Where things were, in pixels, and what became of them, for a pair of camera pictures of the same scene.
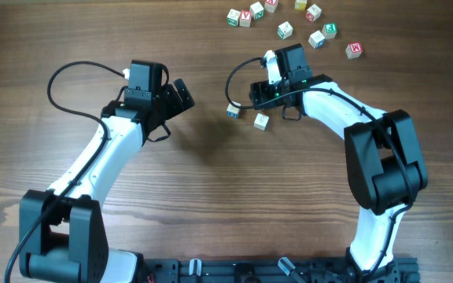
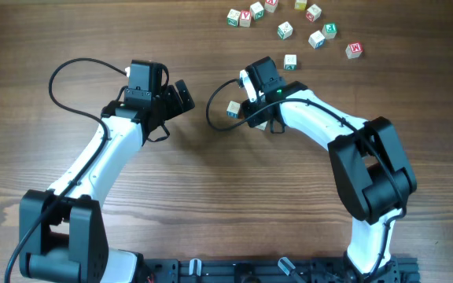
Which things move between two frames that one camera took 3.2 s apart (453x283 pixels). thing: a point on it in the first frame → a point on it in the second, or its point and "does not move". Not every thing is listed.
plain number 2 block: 261,121 does not move
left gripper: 167,104 does not move
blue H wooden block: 233,111 does not move
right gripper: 259,93 → 245,107
